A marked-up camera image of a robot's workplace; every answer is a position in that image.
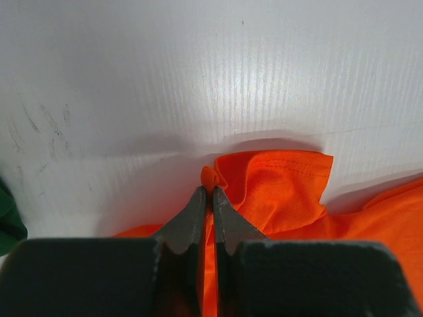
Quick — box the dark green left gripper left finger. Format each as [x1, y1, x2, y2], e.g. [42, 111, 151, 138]
[1, 187, 207, 316]

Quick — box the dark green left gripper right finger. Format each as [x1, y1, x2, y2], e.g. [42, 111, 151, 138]
[213, 188, 422, 316]

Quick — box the orange t-shirt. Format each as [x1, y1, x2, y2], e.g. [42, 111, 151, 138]
[112, 149, 423, 317]

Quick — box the folded dark green t-shirt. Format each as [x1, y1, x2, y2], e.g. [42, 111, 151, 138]
[0, 180, 28, 256]

